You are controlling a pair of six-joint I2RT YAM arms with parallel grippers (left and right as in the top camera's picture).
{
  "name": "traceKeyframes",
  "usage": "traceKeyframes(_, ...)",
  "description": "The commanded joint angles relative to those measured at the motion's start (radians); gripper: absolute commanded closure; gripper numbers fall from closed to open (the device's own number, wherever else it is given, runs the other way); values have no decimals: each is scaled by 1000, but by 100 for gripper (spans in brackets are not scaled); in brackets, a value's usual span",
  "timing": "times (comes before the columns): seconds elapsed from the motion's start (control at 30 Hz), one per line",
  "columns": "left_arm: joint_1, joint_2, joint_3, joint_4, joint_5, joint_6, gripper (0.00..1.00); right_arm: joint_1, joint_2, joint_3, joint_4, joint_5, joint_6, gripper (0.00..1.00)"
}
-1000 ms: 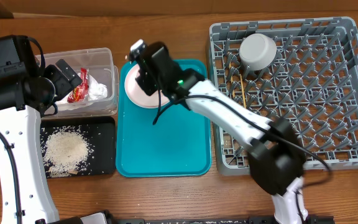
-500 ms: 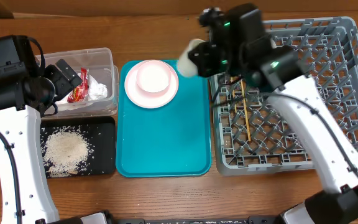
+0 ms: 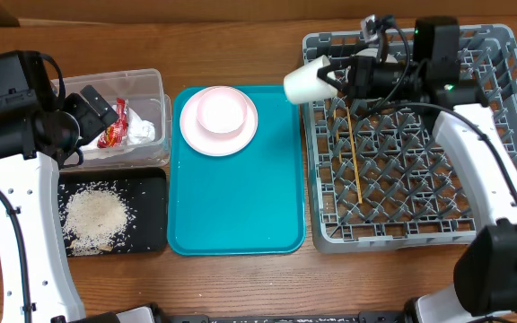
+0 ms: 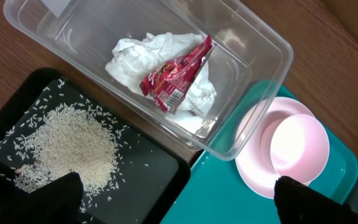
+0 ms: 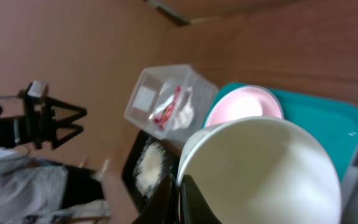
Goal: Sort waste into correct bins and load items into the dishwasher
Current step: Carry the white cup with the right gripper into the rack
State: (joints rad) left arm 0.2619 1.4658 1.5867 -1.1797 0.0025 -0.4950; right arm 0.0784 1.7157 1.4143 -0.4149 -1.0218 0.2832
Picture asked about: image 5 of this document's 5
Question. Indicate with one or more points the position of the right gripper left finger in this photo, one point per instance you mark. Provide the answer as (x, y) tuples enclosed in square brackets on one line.
[(161, 207)]

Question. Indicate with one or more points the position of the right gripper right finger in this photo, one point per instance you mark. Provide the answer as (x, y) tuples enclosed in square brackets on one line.
[(193, 207)]

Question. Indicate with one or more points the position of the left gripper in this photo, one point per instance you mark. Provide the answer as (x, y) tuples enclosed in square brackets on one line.
[(31, 127)]

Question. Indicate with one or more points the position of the white rice pile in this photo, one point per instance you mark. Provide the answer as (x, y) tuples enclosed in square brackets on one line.
[(148, 170)]

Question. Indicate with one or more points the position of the cream paper cup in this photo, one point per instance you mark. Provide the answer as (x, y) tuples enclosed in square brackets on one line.
[(262, 170)]

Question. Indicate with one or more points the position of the red snack wrapper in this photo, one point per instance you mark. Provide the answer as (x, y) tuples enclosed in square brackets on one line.
[(163, 112)]

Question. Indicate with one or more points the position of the white napkin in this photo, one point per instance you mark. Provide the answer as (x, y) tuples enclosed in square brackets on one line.
[(185, 113)]

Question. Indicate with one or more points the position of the pink bowl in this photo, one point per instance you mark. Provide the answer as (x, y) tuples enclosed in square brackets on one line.
[(243, 102)]

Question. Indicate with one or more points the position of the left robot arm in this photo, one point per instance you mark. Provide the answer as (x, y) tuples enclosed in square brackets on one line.
[(42, 190)]

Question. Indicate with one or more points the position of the black plastic tray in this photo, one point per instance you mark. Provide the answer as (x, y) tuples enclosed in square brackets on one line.
[(171, 162)]

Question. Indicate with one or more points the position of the clear plastic bin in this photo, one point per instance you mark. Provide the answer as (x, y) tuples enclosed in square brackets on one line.
[(155, 85)]

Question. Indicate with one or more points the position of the teal serving tray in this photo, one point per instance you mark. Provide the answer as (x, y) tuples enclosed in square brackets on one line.
[(333, 123)]

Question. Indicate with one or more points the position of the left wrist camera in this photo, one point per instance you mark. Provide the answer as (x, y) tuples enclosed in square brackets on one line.
[(37, 89)]

